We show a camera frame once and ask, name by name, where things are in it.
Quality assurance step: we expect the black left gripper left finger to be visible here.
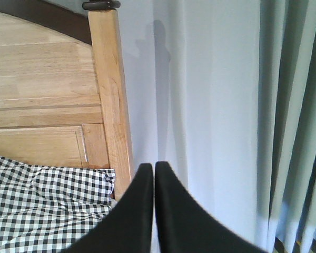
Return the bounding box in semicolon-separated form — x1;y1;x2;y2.
65;163;153;252

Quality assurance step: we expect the black white checkered duvet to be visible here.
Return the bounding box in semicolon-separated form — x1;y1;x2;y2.
0;203;112;252

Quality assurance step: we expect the wooden bed frame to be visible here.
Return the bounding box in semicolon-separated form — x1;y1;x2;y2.
0;1;134;199

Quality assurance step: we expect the white sheer curtain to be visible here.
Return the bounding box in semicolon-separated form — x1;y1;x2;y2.
117;0;280;253

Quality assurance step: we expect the grey pleated curtain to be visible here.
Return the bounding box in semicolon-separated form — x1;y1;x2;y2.
255;1;316;252

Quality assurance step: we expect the black white checkered pillow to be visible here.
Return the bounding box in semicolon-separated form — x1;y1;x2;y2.
0;156;115;216

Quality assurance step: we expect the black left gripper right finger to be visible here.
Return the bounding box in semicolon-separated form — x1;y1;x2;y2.
155;161;263;252

